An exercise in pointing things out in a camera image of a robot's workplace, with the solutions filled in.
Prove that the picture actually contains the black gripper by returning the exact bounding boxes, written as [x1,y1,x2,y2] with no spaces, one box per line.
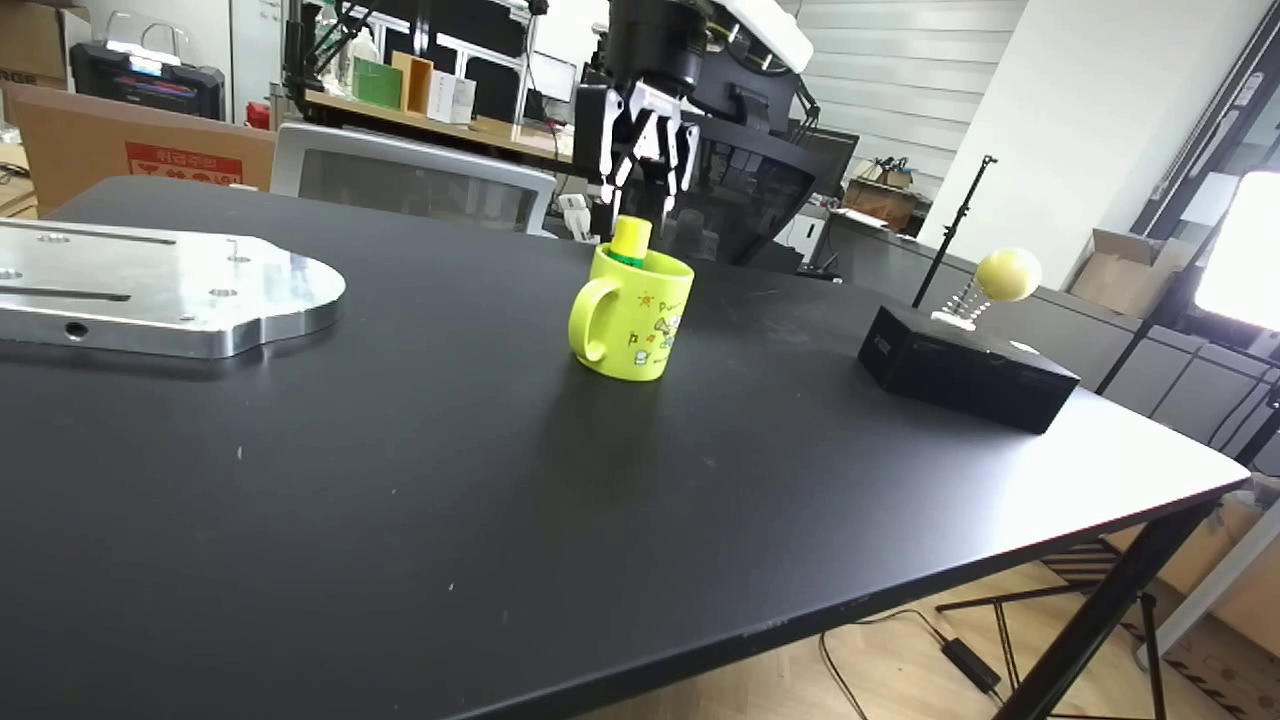
[597,80,703,222]

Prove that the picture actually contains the lime green mug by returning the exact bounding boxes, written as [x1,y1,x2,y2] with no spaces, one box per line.
[568,248,697,386]

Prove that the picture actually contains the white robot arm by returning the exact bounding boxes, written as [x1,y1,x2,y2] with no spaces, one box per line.
[573,0,819,229]

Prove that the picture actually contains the black rectangular box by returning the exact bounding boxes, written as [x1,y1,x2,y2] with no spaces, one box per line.
[858,305,1078,431]

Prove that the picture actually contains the cardboard box with red label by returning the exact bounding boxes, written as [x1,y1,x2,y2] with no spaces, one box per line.
[3,84,273,216]

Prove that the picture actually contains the grey mesh office chair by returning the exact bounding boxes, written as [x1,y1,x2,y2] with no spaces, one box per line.
[273,120,555,235]

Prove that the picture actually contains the black tripod stand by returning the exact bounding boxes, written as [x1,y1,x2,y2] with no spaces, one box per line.
[908,152,1000,310]

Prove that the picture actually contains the yellow-white ball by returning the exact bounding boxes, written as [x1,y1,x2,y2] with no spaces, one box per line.
[971,248,1039,305]

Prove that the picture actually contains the black table leg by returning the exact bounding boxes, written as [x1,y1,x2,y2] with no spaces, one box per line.
[995,499,1210,720]

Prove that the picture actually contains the black floor cables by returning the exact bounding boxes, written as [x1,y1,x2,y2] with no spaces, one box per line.
[813,605,1009,720]

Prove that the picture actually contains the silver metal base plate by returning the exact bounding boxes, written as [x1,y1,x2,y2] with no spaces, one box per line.
[0,222,348,362]

